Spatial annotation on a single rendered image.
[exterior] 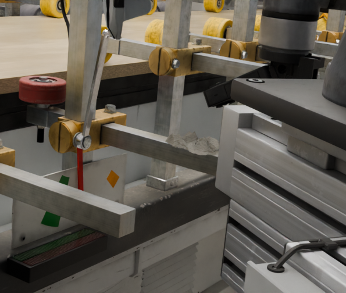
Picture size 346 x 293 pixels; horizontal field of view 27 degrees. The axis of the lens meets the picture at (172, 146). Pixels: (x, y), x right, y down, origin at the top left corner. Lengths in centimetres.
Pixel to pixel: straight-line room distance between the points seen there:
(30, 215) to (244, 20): 67
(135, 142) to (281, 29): 32
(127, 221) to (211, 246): 132
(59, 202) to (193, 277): 124
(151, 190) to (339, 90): 83
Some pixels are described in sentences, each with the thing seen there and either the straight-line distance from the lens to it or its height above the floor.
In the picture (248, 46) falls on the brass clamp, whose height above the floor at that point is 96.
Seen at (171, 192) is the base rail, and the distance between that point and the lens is 138.
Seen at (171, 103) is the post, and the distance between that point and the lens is 134.
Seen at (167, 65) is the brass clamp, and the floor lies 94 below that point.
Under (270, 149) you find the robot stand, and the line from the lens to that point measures 68.
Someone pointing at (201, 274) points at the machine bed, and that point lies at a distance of 217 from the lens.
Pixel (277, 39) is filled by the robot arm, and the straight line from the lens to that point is 96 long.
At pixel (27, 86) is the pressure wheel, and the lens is 124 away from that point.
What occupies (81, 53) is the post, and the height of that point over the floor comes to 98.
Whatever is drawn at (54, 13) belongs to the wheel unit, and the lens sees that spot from 231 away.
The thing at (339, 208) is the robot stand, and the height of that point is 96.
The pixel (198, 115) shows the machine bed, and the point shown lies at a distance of 185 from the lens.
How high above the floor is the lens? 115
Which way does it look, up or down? 15 degrees down
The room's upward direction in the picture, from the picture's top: 5 degrees clockwise
